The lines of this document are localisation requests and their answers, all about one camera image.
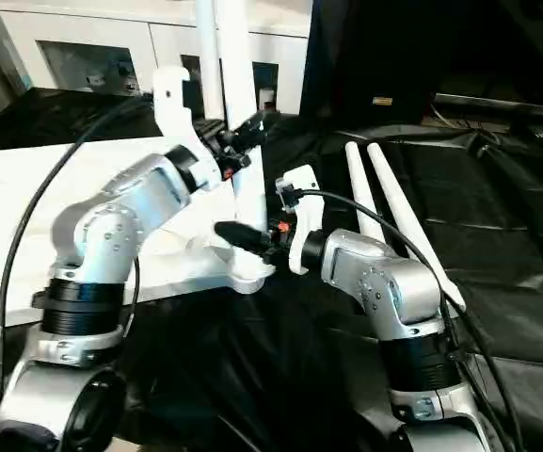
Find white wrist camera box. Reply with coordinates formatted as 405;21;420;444
151;65;221;193
275;164;325;278

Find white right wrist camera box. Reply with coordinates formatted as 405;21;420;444
275;164;325;278

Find white plastic table top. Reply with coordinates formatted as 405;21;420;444
0;134;278;336

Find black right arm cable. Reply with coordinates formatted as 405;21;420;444
294;187;522;452

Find black shiny mat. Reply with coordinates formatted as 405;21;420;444
0;87;543;452

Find long dark metal bar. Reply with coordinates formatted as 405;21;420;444
433;92;543;120

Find white plastic table leg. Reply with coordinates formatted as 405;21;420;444
194;0;228;122
214;0;278;297
366;142;468;313
344;142;386;237

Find white glass-door cabinet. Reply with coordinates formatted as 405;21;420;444
0;0;313;115

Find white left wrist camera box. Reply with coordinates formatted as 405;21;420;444
151;65;221;193

